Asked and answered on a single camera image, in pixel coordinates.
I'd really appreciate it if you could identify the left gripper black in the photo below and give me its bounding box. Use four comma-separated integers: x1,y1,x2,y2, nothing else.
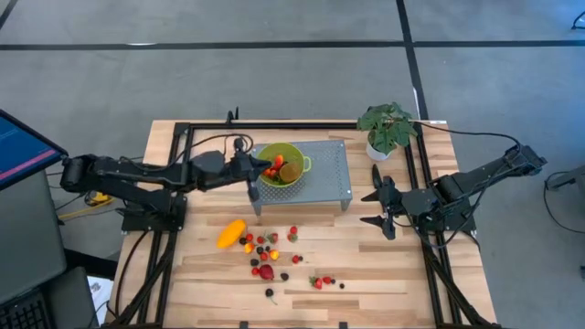
228,136,274,203

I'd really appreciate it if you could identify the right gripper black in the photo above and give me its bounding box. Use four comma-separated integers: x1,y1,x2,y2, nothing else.
359,175,415,242

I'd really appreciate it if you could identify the green plastic colander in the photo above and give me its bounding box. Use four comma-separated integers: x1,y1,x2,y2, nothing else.
255,142,314,188

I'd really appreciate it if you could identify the grey perforated metal shelf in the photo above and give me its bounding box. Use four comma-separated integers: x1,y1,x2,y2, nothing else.
250,139,354,217

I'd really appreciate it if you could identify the green plant in white pot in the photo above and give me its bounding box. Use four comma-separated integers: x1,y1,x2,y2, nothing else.
356,101,420,162

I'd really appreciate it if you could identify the grey furniture leg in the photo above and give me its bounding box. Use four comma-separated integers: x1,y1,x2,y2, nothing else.
546,164,585,193

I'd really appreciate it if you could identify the white paper sheet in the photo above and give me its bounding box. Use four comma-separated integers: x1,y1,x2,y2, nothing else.
86,275,115,316

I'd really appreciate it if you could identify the computer monitor blue screen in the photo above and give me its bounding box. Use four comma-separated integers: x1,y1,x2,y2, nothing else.
0,109,69,191

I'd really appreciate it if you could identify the black keyboard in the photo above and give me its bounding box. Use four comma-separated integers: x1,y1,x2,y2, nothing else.
0,299,51,329

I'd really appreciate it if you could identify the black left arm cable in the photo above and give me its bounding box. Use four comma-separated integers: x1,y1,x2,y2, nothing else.
180,132,255,175

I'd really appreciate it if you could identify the black floor cable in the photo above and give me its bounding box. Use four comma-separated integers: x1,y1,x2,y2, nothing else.
542,169,585,235

